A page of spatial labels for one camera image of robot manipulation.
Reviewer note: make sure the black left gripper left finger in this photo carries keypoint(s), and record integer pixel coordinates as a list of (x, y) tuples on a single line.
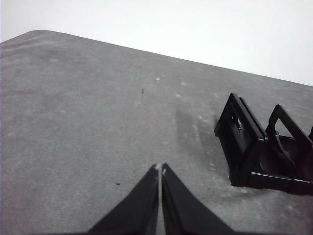
[(137, 210)]

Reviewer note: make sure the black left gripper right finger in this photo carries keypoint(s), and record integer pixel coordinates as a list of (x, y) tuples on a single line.
[(183, 213)]

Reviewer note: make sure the black dish rack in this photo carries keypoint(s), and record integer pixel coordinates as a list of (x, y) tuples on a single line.
[(249, 156)]

